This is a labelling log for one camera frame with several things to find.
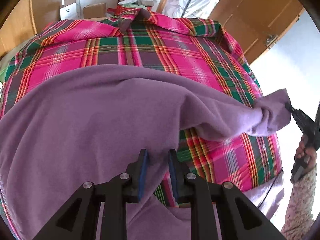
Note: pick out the plain brown cardboard box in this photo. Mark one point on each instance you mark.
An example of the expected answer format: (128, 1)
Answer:
(97, 10)

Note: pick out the white open cardboard box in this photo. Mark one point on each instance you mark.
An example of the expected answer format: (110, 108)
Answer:
(71, 10)

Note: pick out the red patterned gift box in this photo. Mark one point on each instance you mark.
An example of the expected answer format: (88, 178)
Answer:
(122, 13)

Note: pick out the floral sleeve right forearm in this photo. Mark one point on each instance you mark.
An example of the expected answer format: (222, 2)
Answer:
(299, 217)

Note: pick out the purple fleece pants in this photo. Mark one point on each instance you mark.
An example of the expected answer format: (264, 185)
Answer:
(88, 124)

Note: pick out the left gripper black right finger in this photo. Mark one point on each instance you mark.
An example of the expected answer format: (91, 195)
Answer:
(218, 211)

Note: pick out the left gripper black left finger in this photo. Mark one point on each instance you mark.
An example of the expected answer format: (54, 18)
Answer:
(99, 210)

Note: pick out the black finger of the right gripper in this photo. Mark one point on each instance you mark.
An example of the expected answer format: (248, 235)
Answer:
(293, 111)

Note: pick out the wooden wardrobe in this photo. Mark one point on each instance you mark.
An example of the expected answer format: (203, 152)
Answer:
(28, 18)

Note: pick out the wooden door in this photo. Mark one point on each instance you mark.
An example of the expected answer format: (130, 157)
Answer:
(257, 24)

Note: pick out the pink green plaid bedsheet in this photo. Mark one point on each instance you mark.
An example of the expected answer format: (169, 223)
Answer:
(200, 50)

